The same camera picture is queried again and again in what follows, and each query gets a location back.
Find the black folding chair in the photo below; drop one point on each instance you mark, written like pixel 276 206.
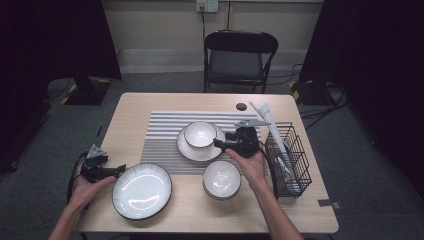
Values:
pixel 238 63

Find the round dark table grommet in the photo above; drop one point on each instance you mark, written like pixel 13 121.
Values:
pixel 241 106

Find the white bowl dark rim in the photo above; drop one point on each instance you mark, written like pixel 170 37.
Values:
pixel 200 133
pixel 221 180

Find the small black floor strip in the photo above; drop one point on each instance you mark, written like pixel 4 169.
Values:
pixel 99 131

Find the white ceramic spoon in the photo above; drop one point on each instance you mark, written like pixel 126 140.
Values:
pixel 283 168

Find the striped brown white placemat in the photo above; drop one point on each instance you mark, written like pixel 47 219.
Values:
pixel 163 140

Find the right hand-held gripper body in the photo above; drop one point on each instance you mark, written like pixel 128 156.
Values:
pixel 246 141

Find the grey floor tape piece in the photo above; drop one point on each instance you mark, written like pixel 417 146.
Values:
pixel 328 203

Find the black stand base yellow tape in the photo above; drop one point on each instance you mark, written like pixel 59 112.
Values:
pixel 90 97
pixel 310 97

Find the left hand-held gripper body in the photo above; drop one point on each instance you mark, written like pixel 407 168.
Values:
pixel 96 170

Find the white ribbed plate dark rim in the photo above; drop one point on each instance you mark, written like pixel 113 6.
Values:
pixel 141 191
pixel 196 154

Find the white wall socket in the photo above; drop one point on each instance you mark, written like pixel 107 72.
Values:
pixel 207 5

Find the thin wall conduit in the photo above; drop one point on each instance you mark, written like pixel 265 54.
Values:
pixel 228 15

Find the grey round floor plate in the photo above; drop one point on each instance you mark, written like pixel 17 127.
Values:
pixel 55 90

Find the person's left hand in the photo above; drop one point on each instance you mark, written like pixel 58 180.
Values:
pixel 85 193

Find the person's right hand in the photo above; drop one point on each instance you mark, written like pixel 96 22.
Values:
pixel 255 170

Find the black curtain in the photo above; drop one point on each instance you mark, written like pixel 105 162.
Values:
pixel 50 33
pixel 366 50

